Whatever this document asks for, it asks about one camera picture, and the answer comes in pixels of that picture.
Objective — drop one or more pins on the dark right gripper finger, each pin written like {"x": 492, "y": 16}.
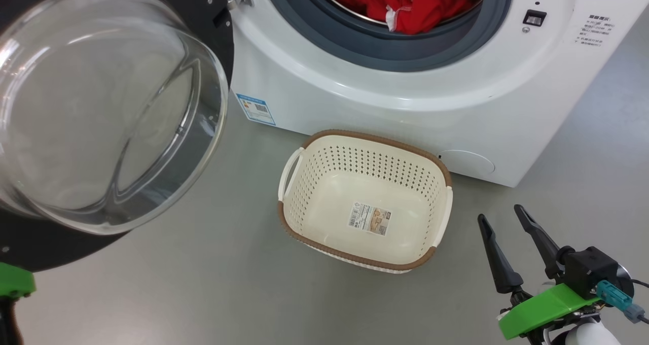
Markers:
{"x": 499, "y": 264}
{"x": 540, "y": 241}

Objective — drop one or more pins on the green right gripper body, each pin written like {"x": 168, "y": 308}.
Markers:
{"x": 542, "y": 309}

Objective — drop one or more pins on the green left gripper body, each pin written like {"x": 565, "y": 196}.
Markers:
{"x": 15, "y": 280}

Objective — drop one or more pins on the black glass washing machine door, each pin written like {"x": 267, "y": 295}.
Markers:
{"x": 101, "y": 106}

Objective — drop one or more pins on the red and white garment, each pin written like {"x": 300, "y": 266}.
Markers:
{"x": 431, "y": 7}

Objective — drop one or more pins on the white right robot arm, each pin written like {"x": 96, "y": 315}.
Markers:
{"x": 593, "y": 335}

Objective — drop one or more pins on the product label sticker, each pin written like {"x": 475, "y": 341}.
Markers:
{"x": 370, "y": 218}

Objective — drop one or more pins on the cream basket with brown rim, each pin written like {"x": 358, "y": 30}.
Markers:
{"x": 365, "y": 208}

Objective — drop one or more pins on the white front-load washing machine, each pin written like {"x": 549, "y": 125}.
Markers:
{"x": 405, "y": 106}

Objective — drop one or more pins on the black door latch slot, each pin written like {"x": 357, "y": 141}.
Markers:
{"x": 534, "y": 18}

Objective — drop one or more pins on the printed text warning sticker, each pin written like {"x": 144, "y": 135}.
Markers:
{"x": 593, "y": 29}

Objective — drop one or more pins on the blue energy label sticker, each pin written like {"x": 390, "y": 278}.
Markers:
{"x": 256, "y": 109}

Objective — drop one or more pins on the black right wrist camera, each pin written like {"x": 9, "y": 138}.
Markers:
{"x": 593, "y": 269}

